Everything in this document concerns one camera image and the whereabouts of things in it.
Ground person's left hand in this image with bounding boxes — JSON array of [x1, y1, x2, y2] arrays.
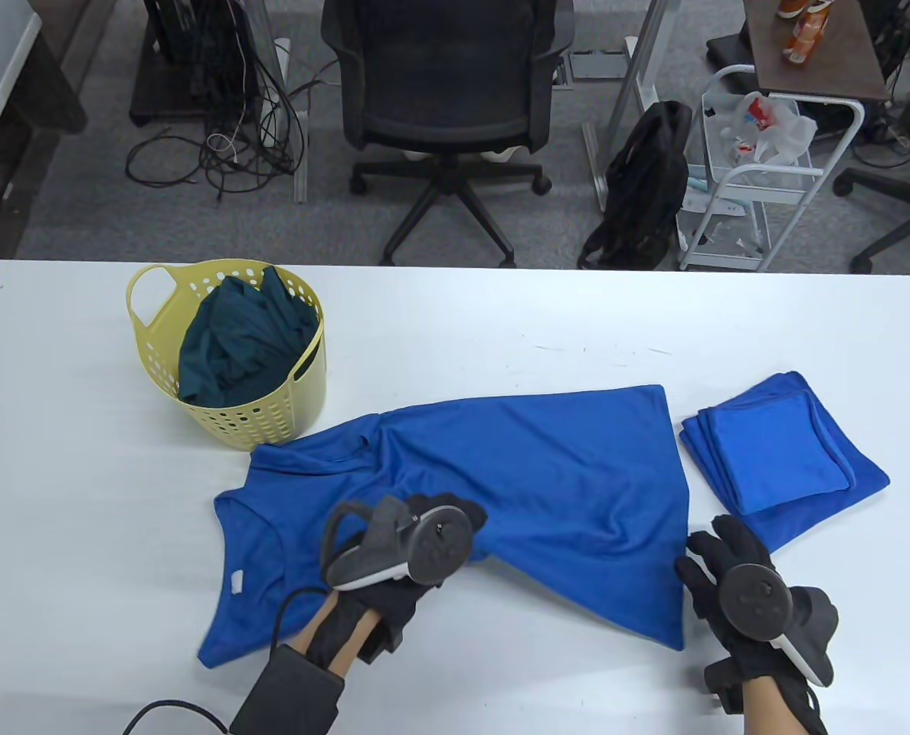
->
[[306, 494, 489, 667]]

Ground person's right hand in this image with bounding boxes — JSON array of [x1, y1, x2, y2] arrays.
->
[[676, 514, 812, 686]]

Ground grey handheld controller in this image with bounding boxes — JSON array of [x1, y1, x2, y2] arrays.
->
[[719, 563, 839, 688], [321, 494, 475, 590]]

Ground blue towel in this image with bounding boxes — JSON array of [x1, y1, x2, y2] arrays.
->
[[696, 390, 856, 515], [681, 371, 890, 554]]

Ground blue shirt clothes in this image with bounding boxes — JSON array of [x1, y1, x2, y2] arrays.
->
[[197, 385, 689, 671]]

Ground yellow plastic laundry basket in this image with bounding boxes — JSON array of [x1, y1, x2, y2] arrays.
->
[[126, 260, 327, 452]]

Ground dark teal clothes garment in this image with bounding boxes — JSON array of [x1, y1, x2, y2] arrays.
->
[[178, 266, 319, 408]]

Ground person's right forearm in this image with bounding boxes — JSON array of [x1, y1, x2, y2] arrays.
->
[[742, 680, 808, 735]]

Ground person's left forearm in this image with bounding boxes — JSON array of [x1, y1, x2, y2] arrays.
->
[[294, 593, 375, 675]]

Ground white rolling cart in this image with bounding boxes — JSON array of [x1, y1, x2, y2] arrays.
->
[[677, 65, 866, 273]]

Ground black backpack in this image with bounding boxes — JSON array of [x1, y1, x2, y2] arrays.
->
[[578, 100, 693, 270]]

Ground black office chair base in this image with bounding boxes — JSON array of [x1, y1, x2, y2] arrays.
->
[[834, 77, 910, 275]]

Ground white plastic bag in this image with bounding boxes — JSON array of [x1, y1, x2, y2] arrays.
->
[[704, 90, 818, 169]]

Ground grey metal desk leg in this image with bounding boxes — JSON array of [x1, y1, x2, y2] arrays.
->
[[260, 0, 310, 204]]

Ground white metal desk leg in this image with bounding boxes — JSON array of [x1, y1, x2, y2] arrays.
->
[[581, 0, 682, 214]]

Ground black flat stand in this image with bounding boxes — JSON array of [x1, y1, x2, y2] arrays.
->
[[706, 34, 755, 66]]

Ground grey floor plate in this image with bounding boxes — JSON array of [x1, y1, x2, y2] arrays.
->
[[570, 50, 628, 81]]

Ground brown wooden side table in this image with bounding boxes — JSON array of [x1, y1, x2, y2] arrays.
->
[[742, 0, 889, 102]]

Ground black mesh office chair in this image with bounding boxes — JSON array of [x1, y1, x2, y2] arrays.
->
[[321, 0, 574, 269]]

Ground black computer tower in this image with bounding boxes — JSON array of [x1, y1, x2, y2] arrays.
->
[[145, 0, 260, 123]]

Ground white desk with dark side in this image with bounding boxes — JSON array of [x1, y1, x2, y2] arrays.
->
[[0, 0, 88, 257]]

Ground black box with arm strap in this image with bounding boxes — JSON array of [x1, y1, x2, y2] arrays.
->
[[229, 645, 346, 735]]

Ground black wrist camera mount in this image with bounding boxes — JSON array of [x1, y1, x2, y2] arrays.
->
[[704, 662, 747, 714]]

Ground black cable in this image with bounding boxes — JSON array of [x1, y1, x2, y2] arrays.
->
[[122, 586, 333, 735]]

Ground tangle of black cables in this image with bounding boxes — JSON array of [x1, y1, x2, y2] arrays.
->
[[857, 0, 910, 146], [126, 0, 310, 207]]

